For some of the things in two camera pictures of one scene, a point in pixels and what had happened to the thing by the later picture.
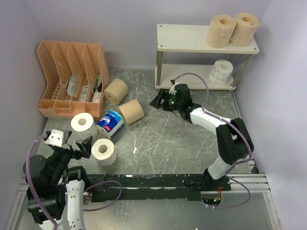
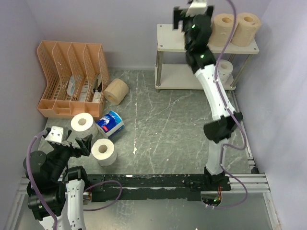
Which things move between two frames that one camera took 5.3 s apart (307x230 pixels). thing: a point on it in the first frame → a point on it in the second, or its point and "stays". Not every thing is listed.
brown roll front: x=245 y=26 stays
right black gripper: x=156 y=103 → x=176 y=13
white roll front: x=103 y=151 stays
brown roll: x=220 y=31 stays
